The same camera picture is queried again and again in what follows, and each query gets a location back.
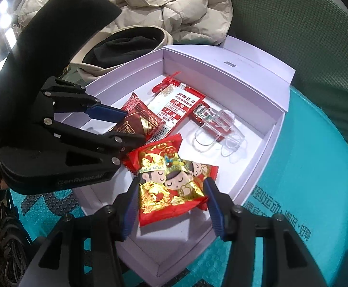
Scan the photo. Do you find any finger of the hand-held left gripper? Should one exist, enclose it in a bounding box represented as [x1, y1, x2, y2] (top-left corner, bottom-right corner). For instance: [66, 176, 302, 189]
[46, 119, 146, 168]
[40, 76, 129, 124]

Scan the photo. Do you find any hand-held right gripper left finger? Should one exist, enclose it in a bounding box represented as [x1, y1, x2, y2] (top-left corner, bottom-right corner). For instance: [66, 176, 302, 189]
[27, 177, 140, 287]

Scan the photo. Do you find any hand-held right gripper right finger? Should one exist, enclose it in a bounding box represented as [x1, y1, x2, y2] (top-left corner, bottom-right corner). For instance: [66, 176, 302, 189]
[203, 177, 322, 287]

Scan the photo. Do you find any dark red snack packet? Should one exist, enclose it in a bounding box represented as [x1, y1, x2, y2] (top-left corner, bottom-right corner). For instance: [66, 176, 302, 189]
[106, 92, 165, 139]

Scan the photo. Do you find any long red white snack packet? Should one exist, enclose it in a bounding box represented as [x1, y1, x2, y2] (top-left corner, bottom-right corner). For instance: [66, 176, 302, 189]
[145, 79, 206, 143]

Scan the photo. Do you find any red ketchup packet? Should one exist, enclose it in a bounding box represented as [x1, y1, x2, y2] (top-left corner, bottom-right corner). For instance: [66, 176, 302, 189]
[153, 71, 182, 96]

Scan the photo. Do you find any white cardboard gift box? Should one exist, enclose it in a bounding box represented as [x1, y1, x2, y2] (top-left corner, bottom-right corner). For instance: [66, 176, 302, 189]
[51, 35, 296, 284]

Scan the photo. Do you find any small red sauce sachet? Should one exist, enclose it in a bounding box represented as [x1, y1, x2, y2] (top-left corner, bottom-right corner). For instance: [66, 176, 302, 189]
[190, 102, 233, 139]

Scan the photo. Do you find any beige cap with black lining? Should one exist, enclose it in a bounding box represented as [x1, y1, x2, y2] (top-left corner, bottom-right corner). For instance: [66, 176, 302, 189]
[69, 25, 174, 82]

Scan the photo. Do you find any teal bubble mailer bag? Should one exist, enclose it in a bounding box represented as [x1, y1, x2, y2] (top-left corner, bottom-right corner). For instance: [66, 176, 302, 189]
[12, 87, 348, 287]

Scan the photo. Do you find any beige puffer jacket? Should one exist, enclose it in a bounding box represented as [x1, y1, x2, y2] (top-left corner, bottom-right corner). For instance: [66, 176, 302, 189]
[18, 0, 233, 47]

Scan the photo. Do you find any dark shoe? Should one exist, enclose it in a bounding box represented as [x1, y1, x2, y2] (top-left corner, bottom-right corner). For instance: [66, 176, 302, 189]
[0, 191, 43, 287]

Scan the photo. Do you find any green sofa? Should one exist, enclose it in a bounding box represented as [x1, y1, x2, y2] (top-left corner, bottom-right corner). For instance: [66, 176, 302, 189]
[216, 0, 348, 144]

